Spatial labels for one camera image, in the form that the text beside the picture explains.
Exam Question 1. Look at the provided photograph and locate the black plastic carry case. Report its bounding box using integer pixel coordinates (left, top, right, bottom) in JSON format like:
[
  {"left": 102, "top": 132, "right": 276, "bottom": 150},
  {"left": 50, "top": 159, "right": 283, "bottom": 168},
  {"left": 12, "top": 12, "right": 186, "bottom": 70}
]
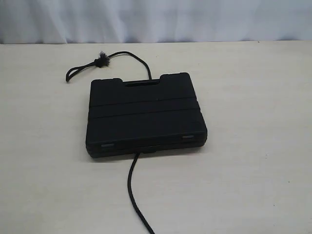
[{"left": 85, "top": 73, "right": 208, "bottom": 158}]

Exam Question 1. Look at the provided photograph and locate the black braided rope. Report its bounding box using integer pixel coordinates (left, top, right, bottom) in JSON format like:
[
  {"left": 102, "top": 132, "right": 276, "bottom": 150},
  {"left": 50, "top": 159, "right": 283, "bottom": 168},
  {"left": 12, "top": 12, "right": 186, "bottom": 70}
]
[{"left": 65, "top": 50, "right": 156, "bottom": 234}]

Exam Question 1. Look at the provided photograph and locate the white backdrop curtain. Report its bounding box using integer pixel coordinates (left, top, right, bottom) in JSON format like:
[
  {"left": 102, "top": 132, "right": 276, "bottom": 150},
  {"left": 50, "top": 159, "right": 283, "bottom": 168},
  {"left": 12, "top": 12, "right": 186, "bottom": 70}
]
[{"left": 0, "top": 0, "right": 312, "bottom": 44}]

